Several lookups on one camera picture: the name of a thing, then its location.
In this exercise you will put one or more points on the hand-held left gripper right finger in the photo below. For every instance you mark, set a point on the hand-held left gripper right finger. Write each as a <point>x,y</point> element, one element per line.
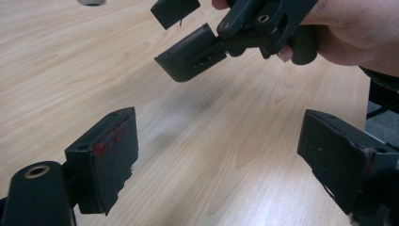
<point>342,160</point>

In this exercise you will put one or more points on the tall black stand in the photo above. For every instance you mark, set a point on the tall black stand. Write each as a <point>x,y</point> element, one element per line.
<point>384,94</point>

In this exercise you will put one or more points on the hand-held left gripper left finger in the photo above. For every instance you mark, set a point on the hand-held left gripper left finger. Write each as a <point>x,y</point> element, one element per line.
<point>109,157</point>

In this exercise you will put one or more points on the small grey object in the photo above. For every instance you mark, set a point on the small grey object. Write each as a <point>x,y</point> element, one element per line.
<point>91,2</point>

